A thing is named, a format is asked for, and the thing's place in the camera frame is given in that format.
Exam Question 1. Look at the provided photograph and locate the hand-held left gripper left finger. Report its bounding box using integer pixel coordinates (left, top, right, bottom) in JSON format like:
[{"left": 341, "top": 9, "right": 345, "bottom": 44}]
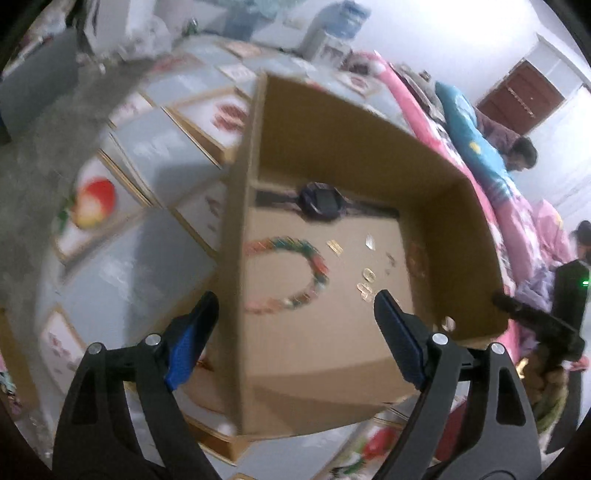
[{"left": 53, "top": 291, "right": 220, "bottom": 480}]

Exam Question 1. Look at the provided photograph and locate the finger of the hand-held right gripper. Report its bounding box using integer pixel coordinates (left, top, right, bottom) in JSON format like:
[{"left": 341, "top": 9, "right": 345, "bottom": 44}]
[{"left": 492, "top": 292, "right": 555, "bottom": 324}]

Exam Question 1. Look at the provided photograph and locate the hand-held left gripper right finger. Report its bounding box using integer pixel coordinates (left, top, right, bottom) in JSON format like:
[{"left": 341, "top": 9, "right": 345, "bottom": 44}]
[{"left": 369, "top": 289, "right": 541, "bottom": 480}]

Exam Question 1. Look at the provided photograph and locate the brown cardboard box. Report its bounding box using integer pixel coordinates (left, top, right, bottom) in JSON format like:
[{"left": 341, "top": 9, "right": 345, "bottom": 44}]
[{"left": 182, "top": 71, "right": 506, "bottom": 439}]

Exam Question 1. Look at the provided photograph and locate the colourful bead bracelet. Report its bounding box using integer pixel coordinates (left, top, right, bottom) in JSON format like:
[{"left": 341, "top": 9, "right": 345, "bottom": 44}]
[{"left": 245, "top": 235, "right": 331, "bottom": 315}]

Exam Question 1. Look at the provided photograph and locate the purple black smartwatch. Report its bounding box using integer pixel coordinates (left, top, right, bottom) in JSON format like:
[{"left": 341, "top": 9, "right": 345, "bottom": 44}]
[{"left": 256, "top": 181, "right": 400, "bottom": 223}]

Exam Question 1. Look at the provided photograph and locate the person's right forearm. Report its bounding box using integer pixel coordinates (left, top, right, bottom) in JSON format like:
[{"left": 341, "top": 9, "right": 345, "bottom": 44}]
[{"left": 515, "top": 344, "right": 575, "bottom": 435}]

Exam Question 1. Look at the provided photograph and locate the pink floral blanket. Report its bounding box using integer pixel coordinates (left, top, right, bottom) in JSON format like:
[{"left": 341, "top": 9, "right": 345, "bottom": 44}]
[{"left": 351, "top": 51, "right": 578, "bottom": 370}]

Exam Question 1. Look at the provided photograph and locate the pink pillow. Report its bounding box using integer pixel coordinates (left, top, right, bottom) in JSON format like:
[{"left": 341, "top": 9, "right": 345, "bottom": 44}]
[{"left": 531, "top": 200, "right": 575, "bottom": 264}]

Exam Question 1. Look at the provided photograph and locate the person lying on bed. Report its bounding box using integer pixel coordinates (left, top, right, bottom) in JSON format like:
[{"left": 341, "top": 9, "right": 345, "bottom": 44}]
[{"left": 434, "top": 80, "right": 513, "bottom": 204}]

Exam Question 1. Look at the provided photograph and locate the brown wooden door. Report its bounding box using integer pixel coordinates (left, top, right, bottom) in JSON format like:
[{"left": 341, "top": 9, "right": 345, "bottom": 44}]
[{"left": 475, "top": 60, "right": 566, "bottom": 134}]

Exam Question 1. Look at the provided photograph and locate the grey lace pillow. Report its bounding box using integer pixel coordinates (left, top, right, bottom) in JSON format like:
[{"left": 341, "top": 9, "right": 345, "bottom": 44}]
[{"left": 392, "top": 65, "right": 439, "bottom": 121}]

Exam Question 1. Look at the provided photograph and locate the white water dispenser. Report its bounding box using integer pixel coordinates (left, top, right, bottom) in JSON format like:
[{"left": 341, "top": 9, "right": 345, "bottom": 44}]
[{"left": 300, "top": 18, "right": 352, "bottom": 61}]

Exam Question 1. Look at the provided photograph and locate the clear plastic bag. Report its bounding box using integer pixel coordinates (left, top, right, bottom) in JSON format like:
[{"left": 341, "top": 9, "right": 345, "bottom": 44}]
[{"left": 134, "top": 18, "right": 171, "bottom": 51}]

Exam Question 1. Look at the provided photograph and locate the blue water dispenser bottle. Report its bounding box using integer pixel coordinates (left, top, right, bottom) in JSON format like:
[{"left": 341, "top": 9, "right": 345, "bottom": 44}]
[{"left": 318, "top": 0, "right": 372, "bottom": 40}]

